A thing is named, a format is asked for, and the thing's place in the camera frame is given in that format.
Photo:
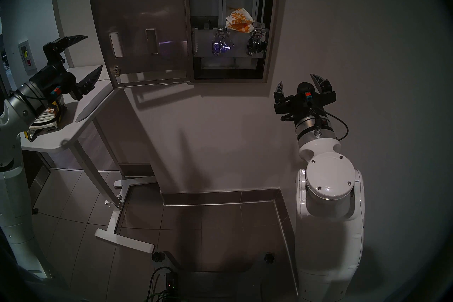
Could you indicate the black power box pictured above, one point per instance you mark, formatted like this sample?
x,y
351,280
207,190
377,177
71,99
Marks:
x,y
172,283

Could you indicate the chrome tampon dispensing mechanism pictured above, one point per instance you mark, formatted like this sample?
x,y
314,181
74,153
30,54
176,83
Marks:
x,y
257,43

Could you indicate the black yellow pad package bag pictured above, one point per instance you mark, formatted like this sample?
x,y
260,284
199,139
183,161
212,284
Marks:
x,y
60,110

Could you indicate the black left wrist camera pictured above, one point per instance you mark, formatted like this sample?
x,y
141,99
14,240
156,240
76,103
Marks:
x,y
55,91

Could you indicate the stack of white wrapped pads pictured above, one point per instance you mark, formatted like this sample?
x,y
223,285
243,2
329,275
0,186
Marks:
x,y
44,121

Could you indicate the wall fire extinguisher cabinet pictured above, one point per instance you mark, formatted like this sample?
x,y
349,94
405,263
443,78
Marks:
x,y
27,57

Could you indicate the dark robot base platform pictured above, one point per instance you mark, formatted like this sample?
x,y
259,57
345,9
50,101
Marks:
x,y
219,283

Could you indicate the grey door frame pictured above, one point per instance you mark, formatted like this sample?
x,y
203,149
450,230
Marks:
x,y
60,4

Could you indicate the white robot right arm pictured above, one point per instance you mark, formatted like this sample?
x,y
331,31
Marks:
x,y
329,216

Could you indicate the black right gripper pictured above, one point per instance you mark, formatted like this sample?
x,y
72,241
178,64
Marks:
x,y
304,110

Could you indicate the brass lock latch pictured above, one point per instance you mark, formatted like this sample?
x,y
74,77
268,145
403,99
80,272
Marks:
x,y
117,71

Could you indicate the stainless steel dispenser door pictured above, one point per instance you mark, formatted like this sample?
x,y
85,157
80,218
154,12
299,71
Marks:
x,y
141,21

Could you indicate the chrome pad dispensing mechanism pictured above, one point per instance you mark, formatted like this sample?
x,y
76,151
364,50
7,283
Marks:
x,y
222,43

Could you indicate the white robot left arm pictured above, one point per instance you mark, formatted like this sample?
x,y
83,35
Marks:
x,y
10,163

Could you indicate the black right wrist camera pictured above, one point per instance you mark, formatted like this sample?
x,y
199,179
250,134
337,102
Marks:
x,y
305,89

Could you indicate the red fire extinguisher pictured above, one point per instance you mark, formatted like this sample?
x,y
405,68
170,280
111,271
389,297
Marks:
x,y
29,62

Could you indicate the black star knob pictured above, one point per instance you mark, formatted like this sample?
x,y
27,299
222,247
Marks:
x,y
269,258
158,256

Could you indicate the white table with legs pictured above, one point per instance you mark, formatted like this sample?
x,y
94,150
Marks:
x,y
70,128

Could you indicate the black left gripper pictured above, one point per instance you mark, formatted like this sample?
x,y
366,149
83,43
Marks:
x,y
53,78

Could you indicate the white pad with orange flower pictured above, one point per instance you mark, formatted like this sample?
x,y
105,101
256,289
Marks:
x,y
239,15

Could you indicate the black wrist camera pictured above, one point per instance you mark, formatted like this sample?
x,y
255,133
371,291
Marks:
x,y
55,91
305,89

